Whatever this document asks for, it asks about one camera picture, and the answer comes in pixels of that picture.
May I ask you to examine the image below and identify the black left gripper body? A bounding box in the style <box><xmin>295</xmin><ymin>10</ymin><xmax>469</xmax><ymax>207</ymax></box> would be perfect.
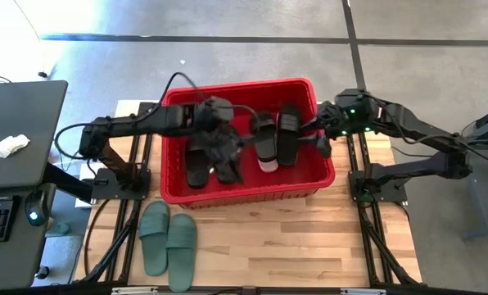
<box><xmin>186</xmin><ymin>96</ymin><xmax>245</xmax><ymax>165</ymax></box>

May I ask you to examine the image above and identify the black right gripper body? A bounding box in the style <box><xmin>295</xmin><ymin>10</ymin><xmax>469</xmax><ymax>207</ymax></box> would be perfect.
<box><xmin>317</xmin><ymin>88</ymin><xmax>379</xmax><ymax>138</ymax></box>

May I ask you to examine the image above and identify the black wide ribbed slide sandal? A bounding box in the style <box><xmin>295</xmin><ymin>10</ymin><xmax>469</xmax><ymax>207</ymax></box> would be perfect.
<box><xmin>185</xmin><ymin>143</ymin><xmax>211</xmax><ymax>190</ymax></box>
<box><xmin>215</xmin><ymin>161</ymin><xmax>242</xmax><ymax>185</ymax></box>

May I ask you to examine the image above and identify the pink slide sandal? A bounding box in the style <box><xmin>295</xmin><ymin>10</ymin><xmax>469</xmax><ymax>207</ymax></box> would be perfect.
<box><xmin>258</xmin><ymin>158</ymin><xmax>279</xmax><ymax>174</ymax></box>

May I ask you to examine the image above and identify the green slide sandal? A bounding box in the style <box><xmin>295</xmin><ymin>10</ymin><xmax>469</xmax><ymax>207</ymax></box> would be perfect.
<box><xmin>165</xmin><ymin>212</ymin><xmax>198</xmax><ymax>293</ymax></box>
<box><xmin>138</xmin><ymin>200</ymin><xmax>170</xmax><ymax>277</ymax></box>

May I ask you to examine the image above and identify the red plastic bin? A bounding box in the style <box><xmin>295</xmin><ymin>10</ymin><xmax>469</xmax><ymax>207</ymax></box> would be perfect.
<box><xmin>160</xmin><ymin>77</ymin><xmax>336</xmax><ymax>210</ymax></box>

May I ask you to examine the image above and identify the white power adapter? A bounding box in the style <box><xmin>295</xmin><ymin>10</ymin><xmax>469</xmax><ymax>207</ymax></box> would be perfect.
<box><xmin>75</xmin><ymin>170</ymin><xmax>97</xmax><ymax>209</ymax></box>

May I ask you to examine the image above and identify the black desk foot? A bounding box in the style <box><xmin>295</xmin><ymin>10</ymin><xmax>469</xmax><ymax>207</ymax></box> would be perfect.
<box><xmin>43</xmin><ymin>162</ymin><xmax>93</xmax><ymax>202</ymax></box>

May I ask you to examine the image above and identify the grey metal cart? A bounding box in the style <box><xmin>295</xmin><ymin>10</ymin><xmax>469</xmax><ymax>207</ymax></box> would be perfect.
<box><xmin>460</xmin><ymin>102</ymin><xmax>488</xmax><ymax>241</ymax></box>

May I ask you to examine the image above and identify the teal floor object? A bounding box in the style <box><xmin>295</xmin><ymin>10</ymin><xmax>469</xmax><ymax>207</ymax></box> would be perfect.
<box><xmin>46</xmin><ymin>220</ymin><xmax>71</xmax><ymax>238</ymax></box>

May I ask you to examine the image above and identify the black computer mouse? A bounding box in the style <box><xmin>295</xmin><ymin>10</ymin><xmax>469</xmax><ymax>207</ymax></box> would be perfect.
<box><xmin>25</xmin><ymin>188</ymin><xmax>51</xmax><ymax>228</ymax></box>

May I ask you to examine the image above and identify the dark grey desk panel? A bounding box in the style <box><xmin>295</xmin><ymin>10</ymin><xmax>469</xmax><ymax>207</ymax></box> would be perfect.
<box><xmin>0</xmin><ymin>79</ymin><xmax>69</xmax><ymax>189</ymax></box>

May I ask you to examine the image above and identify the white crumpled tissue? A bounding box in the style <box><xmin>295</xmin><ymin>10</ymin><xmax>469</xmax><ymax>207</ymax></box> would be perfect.
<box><xmin>0</xmin><ymin>134</ymin><xmax>31</xmax><ymax>159</ymax></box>

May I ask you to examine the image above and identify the dark grey keyboard desk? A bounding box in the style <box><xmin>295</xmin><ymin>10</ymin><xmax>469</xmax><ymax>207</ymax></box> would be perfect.
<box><xmin>0</xmin><ymin>186</ymin><xmax>55</xmax><ymax>293</ymax></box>

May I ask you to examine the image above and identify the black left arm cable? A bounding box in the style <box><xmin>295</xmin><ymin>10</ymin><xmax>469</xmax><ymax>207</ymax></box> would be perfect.
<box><xmin>157</xmin><ymin>71</ymin><xmax>261</xmax><ymax>124</ymax></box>

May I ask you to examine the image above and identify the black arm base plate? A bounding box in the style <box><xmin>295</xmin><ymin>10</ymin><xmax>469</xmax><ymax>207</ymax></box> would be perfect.
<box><xmin>348</xmin><ymin>170</ymin><xmax>409</xmax><ymax>204</ymax></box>
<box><xmin>92</xmin><ymin>168</ymin><xmax>151</xmax><ymax>201</ymax></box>

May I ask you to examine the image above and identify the black table edge rail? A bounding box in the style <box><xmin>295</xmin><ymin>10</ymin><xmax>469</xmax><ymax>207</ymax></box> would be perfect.
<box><xmin>74</xmin><ymin>281</ymin><xmax>488</xmax><ymax>295</ymax></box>

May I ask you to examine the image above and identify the silver metal bracket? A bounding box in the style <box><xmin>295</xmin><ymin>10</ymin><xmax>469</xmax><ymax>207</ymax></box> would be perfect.
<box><xmin>341</xmin><ymin>288</ymin><xmax>386</xmax><ymax>295</ymax></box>
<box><xmin>111</xmin><ymin>286</ymin><xmax>159</xmax><ymax>295</ymax></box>

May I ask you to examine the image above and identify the black loose cable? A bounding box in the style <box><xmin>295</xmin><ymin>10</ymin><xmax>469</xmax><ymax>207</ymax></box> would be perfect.
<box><xmin>83</xmin><ymin>198</ymin><xmax>111</xmax><ymax>276</ymax></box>

